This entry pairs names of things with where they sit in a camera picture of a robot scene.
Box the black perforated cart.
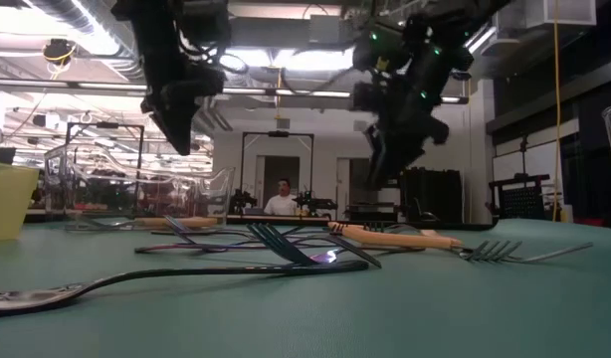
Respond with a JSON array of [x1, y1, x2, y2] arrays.
[[488, 173, 551, 223]]

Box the green table mat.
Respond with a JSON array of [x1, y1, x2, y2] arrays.
[[0, 217, 611, 358]]

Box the black equipment box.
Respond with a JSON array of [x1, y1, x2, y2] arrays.
[[402, 167, 465, 226]]

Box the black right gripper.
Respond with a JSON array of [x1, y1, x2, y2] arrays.
[[351, 12, 477, 191]]

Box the iridescent rainbow metal fork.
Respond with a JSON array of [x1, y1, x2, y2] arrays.
[[244, 222, 426, 270], [133, 215, 336, 254]]

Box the black storage cabinet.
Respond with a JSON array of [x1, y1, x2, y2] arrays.
[[347, 157, 404, 223]]

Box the grey ceiling ventilation unit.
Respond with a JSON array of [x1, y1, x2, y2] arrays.
[[308, 14, 347, 49]]

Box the yellow plastic bin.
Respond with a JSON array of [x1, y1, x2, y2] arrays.
[[0, 161, 41, 244]]

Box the person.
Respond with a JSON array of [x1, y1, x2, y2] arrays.
[[263, 177, 303, 217]]

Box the long ceiling tube light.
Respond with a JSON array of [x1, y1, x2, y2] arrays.
[[220, 87, 470, 104]]

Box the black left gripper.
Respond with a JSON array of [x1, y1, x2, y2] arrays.
[[109, 0, 233, 157]]

